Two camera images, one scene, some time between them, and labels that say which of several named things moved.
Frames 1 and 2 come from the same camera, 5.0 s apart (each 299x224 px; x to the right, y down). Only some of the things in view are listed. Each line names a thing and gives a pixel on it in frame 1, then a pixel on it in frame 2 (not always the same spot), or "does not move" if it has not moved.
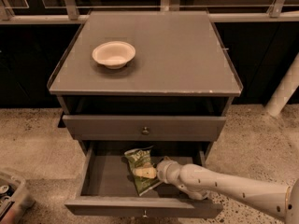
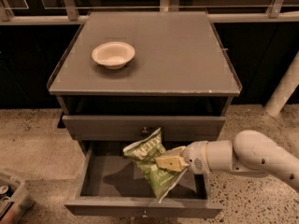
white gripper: [163, 171] → [194, 157]
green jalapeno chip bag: [136, 158] → [144, 152]
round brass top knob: [145, 132] does not move
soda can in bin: [4, 189] does not move
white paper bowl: [114, 54] does not move
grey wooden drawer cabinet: [142, 77] does not move
